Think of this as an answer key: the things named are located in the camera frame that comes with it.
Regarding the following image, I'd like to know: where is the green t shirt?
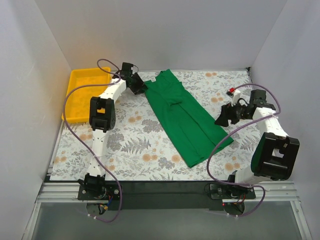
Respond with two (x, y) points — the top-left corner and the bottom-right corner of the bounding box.
(145, 69), (234, 168)

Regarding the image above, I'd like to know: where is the yellow plastic tray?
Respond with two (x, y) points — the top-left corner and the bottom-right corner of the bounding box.
(65, 67), (112, 124)

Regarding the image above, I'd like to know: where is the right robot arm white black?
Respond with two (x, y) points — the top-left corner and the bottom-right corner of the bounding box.
(209, 88), (300, 200)

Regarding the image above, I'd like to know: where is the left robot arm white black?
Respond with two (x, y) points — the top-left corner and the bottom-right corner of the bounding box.
(78, 62), (148, 200)

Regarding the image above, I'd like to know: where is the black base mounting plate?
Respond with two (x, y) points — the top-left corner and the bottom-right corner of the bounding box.
(77, 180), (256, 211)

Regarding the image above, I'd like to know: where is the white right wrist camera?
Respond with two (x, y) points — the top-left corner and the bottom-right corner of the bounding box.
(226, 87), (241, 106)

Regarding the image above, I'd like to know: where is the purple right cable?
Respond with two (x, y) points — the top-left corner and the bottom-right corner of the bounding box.
(206, 83), (282, 217)

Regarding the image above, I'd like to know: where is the purple cable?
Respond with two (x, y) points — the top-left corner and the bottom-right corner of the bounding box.
(206, 83), (282, 217)
(62, 58), (124, 223)

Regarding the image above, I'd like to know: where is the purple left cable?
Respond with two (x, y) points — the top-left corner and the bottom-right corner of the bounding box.
(62, 58), (124, 223)

